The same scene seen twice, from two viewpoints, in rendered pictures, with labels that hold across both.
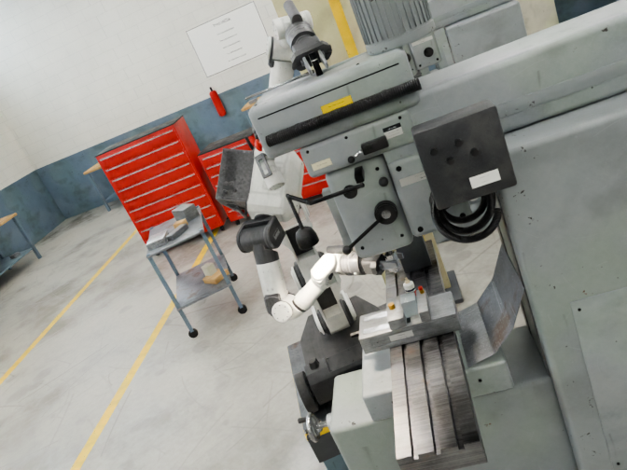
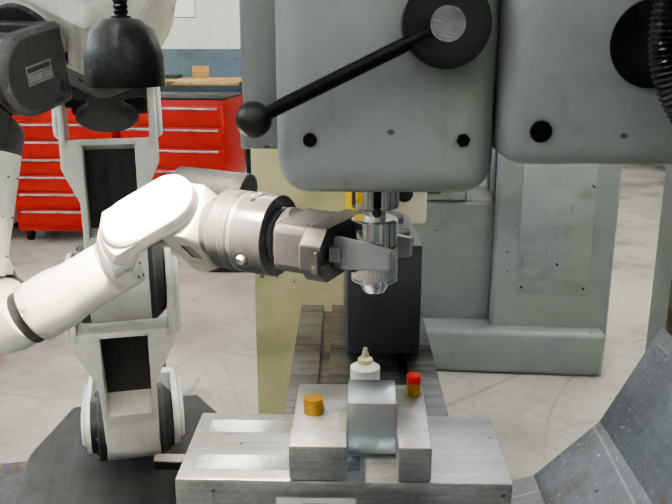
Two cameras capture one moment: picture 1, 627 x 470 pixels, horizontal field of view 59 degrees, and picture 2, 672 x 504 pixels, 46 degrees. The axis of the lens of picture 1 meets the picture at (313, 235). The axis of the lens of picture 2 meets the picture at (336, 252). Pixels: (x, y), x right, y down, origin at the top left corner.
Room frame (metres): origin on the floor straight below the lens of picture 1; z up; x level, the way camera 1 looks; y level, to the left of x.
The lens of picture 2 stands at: (0.94, 0.01, 1.45)
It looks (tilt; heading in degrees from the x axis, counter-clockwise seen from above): 16 degrees down; 346
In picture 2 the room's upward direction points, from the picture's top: straight up
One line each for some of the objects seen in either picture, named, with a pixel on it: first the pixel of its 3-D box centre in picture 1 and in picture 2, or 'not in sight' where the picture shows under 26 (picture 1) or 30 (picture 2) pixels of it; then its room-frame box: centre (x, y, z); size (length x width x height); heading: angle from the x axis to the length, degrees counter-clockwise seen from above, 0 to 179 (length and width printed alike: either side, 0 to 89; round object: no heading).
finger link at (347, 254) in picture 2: (388, 265); (360, 257); (1.67, -0.19, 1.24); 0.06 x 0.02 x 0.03; 51
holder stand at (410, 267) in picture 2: (409, 239); (379, 276); (2.22, -0.37, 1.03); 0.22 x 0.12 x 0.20; 167
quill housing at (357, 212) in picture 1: (369, 199); (382, 7); (1.69, -0.21, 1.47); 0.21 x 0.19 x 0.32; 166
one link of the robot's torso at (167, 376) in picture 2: (333, 312); (133, 411); (2.51, 0.07, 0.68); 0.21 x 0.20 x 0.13; 0
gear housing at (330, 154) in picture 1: (358, 134); not in sight; (1.68, -0.25, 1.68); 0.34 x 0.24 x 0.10; 76
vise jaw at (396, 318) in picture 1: (396, 311); (321, 428); (1.73, -0.16, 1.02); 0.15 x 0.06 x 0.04; 164
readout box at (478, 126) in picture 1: (463, 156); not in sight; (1.29, -0.42, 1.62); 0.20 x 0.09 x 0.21; 76
